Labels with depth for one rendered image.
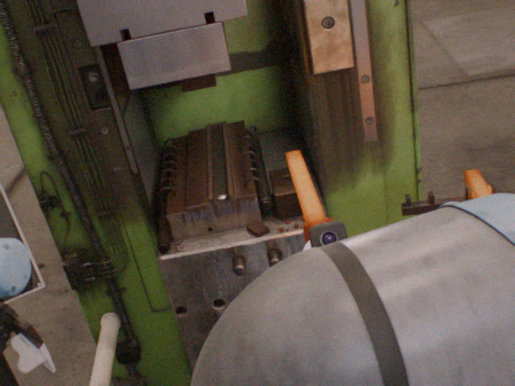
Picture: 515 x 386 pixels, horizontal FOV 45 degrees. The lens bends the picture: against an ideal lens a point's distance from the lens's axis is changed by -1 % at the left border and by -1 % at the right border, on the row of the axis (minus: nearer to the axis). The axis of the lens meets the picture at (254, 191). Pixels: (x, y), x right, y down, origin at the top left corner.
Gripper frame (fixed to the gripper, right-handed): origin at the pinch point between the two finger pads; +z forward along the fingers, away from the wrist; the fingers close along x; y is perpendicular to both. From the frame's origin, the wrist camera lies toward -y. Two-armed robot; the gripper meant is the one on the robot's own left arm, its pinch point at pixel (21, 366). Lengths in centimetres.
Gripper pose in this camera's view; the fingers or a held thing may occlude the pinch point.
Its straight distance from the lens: 118.6
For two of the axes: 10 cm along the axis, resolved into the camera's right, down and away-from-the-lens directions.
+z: 1.7, 8.6, 4.8
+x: 9.4, -0.1, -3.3
